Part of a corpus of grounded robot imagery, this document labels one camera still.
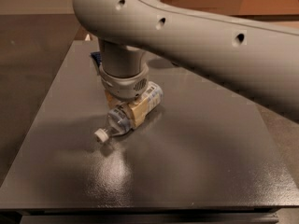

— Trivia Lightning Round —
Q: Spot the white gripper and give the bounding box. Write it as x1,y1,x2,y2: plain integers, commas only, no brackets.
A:
99,63,149,129

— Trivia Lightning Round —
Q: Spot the blue labelled plastic bottle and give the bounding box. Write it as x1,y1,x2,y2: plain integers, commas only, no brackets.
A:
94,81,164,144

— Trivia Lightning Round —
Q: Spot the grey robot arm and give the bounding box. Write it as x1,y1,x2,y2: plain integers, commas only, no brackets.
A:
73,0,299,122

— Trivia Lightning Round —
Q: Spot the dark blue snack packet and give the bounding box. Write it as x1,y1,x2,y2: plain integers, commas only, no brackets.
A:
91,51,102,67

